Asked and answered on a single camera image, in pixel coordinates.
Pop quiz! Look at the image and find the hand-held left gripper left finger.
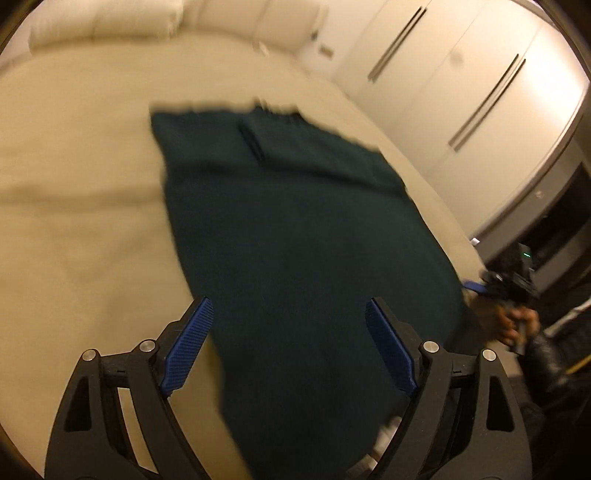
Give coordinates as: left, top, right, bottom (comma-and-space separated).
44, 295, 216, 480

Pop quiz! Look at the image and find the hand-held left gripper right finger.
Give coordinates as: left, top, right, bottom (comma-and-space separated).
364, 296, 533, 480

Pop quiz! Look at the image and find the dark teal sweater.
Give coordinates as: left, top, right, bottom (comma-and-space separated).
148, 99, 468, 480

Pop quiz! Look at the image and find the person's right forearm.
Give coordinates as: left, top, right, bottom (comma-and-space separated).
524, 295, 591, 408

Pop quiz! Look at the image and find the person's right hand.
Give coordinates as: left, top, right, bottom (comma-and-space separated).
496, 304, 542, 348

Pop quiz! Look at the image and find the bed with beige sheet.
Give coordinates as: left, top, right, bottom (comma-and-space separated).
0, 34, 482, 480

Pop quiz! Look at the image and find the white wardrobe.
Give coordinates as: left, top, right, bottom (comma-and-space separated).
295, 0, 591, 241

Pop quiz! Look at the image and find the cream pillow right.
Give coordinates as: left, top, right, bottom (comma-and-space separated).
182, 0, 325, 60

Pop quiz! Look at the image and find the cream pillow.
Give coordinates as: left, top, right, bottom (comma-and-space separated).
28, 0, 186, 48
182, 0, 325, 60

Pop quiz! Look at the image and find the cream pillow left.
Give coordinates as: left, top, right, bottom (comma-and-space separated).
28, 0, 186, 48

